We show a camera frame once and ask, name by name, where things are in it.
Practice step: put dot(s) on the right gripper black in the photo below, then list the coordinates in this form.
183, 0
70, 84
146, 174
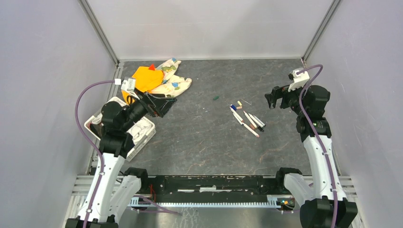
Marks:
280, 92

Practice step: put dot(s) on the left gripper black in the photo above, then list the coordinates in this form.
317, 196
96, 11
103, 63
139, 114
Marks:
155, 105

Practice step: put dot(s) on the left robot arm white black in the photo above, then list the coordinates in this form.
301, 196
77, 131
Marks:
104, 206

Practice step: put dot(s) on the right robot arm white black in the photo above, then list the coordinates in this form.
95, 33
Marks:
323, 204

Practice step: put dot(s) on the white pen capped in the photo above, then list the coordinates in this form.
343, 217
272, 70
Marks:
260, 122

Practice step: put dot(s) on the cream patterned cloth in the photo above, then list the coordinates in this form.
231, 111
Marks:
172, 85

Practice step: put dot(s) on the yellow orange cloth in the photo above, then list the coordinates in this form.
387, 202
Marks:
147, 78

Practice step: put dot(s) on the white laundry basket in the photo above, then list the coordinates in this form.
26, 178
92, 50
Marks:
122, 129

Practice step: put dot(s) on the white cloth in basket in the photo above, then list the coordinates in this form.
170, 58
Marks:
139, 131

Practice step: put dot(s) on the black garment in basket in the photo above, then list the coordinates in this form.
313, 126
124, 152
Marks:
97, 129

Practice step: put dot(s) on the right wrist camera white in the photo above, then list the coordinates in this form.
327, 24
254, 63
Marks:
298, 80

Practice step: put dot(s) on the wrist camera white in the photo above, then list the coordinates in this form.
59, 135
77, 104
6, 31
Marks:
298, 80
128, 84

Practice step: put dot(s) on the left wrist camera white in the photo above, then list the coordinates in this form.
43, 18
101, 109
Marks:
128, 84

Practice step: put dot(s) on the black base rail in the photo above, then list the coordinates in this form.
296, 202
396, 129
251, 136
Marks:
212, 189

